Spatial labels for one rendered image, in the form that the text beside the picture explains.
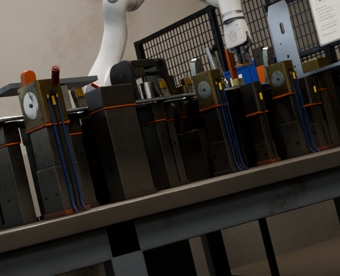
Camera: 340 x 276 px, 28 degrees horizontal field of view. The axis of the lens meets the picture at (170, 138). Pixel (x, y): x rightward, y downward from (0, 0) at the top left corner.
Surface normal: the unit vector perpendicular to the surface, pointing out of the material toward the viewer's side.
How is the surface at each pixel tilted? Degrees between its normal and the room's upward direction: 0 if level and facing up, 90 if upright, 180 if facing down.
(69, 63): 90
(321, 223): 90
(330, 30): 90
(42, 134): 90
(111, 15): 128
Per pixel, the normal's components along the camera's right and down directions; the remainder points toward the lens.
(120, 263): 0.35, -0.14
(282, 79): -0.73, 0.14
